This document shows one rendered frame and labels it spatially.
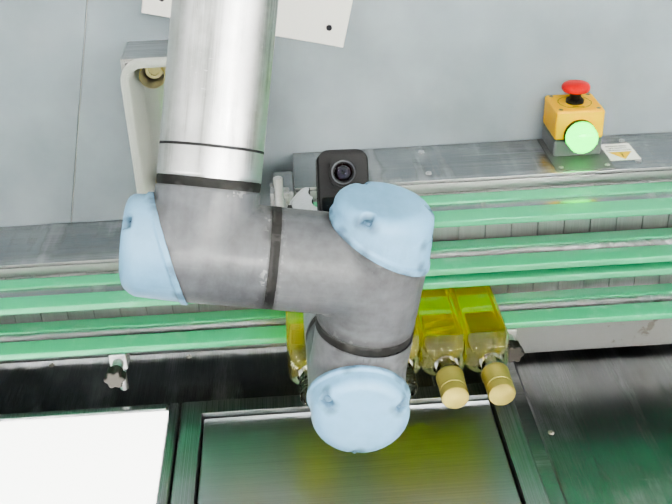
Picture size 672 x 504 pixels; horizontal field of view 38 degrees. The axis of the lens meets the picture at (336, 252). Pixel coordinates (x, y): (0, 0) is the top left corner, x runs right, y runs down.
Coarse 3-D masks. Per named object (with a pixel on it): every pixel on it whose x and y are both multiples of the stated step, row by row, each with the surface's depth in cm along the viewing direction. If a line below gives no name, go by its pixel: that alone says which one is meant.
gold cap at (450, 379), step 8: (448, 368) 120; (456, 368) 121; (440, 376) 120; (448, 376) 119; (456, 376) 119; (440, 384) 119; (448, 384) 118; (456, 384) 118; (464, 384) 119; (440, 392) 119; (448, 392) 118; (456, 392) 118; (464, 392) 118; (448, 400) 118; (456, 400) 118; (464, 400) 118; (456, 408) 119
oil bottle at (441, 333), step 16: (448, 288) 135; (432, 304) 131; (448, 304) 131; (416, 320) 130; (432, 320) 128; (448, 320) 128; (432, 336) 125; (448, 336) 125; (464, 336) 125; (432, 352) 124; (448, 352) 123; (464, 352) 125; (432, 368) 125
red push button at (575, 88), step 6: (564, 84) 139; (570, 84) 138; (576, 84) 138; (582, 84) 138; (588, 84) 138; (564, 90) 138; (570, 90) 137; (576, 90) 137; (582, 90) 137; (588, 90) 138; (570, 96) 139; (576, 96) 139
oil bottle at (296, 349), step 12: (288, 312) 131; (300, 312) 131; (288, 324) 129; (300, 324) 128; (288, 336) 126; (300, 336) 126; (288, 348) 124; (300, 348) 124; (288, 360) 124; (300, 360) 123
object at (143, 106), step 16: (128, 64) 128; (144, 64) 128; (160, 64) 128; (128, 80) 129; (128, 96) 130; (144, 96) 137; (160, 96) 138; (128, 112) 131; (144, 112) 138; (160, 112) 139; (128, 128) 132; (144, 128) 137; (160, 128) 140; (144, 144) 137; (144, 160) 137; (144, 176) 137; (144, 192) 137
